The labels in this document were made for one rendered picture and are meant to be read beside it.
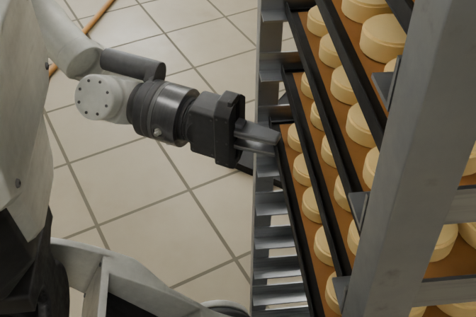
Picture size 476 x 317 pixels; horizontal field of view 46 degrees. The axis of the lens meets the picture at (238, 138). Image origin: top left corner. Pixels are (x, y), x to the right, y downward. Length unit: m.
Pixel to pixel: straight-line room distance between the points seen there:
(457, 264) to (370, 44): 0.18
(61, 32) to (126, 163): 1.04
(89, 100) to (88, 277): 0.25
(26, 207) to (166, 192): 1.26
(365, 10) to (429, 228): 0.25
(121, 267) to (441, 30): 0.63
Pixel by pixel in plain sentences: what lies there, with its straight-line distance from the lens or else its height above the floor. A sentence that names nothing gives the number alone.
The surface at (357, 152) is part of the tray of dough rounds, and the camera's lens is 0.51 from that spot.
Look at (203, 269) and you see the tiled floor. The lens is 1.58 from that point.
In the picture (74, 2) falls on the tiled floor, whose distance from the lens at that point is 2.85.
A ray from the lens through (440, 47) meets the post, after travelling 0.22.
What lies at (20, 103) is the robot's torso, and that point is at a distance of 0.50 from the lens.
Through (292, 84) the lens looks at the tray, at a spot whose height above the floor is 0.86.
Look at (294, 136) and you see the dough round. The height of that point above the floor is 0.79.
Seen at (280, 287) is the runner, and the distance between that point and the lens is 1.15.
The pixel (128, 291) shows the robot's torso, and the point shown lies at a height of 0.63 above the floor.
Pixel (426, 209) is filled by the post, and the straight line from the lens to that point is 0.29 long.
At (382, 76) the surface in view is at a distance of 0.29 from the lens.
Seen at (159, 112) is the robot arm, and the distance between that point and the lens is 0.78.
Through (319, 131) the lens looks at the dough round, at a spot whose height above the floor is 0.86.
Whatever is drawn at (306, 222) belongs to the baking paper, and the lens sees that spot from 0.68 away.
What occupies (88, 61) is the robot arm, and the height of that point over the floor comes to 0.81.
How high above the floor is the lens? 1.29
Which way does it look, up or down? 42 degrees down
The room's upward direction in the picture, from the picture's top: straight up
